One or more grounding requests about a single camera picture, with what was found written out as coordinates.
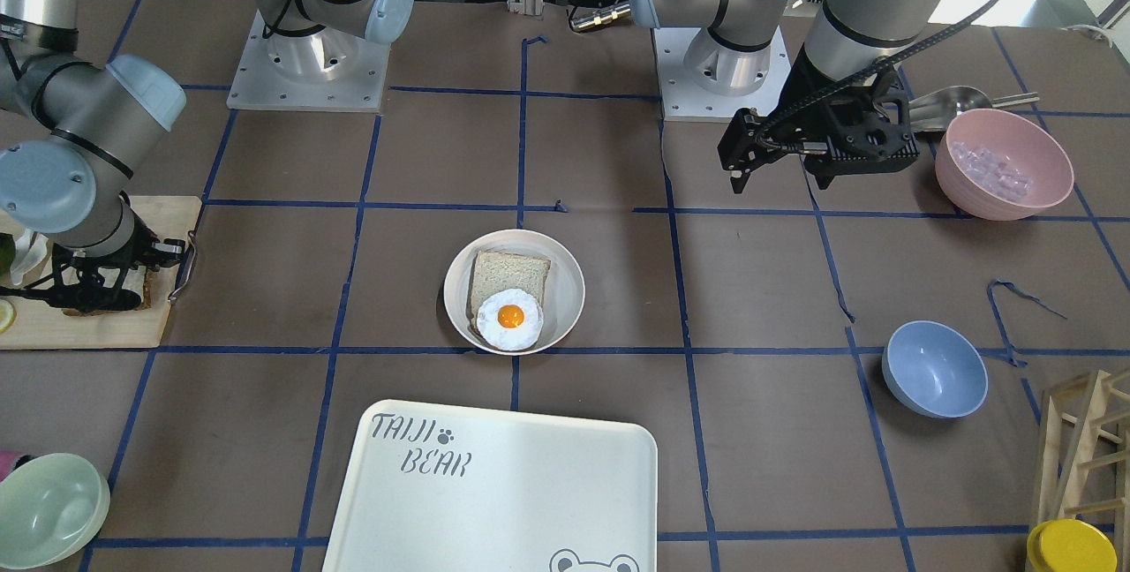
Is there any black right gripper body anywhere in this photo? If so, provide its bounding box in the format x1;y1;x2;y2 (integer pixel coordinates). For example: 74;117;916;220
49;237;186;313

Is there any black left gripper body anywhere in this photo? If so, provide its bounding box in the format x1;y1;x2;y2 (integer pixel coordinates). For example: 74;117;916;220
718;69;920;190

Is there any white round plate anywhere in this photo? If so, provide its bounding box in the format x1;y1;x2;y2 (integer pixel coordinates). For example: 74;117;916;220
441;229;586;356

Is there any bread slice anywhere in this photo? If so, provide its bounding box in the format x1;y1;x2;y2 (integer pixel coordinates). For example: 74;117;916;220
468;250;551;332
62;267;153;317

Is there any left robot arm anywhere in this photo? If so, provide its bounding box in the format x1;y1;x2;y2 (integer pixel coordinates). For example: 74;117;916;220
629;0;972;193

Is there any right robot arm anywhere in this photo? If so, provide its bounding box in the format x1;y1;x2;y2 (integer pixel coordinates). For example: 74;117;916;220
3;0;412;314

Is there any white plastic spoon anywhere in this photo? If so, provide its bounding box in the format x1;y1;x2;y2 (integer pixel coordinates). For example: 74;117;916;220
8;229;49;288

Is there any lemon half slice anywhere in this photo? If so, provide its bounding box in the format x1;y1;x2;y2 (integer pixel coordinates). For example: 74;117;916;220
0;298;17;333

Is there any dark green avocado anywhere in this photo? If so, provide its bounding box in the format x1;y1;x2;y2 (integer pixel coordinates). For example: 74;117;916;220
0;233;16;275

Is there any metal scoop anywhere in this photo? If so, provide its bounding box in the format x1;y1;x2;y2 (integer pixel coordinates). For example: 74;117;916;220
909;86;1041;135

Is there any pink bowl with ice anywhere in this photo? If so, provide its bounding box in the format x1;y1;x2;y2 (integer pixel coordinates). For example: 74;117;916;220
935;109;1076;222

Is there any light green bowl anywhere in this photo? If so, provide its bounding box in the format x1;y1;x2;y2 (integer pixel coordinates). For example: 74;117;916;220
1;453;110;569

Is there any blue bowl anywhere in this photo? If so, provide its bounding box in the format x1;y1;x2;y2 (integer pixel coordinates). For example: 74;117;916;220
881;321;989;419

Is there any fried egg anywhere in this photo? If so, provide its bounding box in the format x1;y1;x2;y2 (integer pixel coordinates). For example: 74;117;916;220
475;288;544;352

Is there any cream serving tray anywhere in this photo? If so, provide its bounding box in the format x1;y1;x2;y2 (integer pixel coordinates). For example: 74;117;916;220
323;400;658;571

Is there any wooden cup rack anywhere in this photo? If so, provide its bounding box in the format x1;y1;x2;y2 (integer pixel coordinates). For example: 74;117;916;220
1031;370;1127;549

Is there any yellow cup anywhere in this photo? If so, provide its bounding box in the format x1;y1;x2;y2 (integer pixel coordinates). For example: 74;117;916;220
1026;518;1118;571

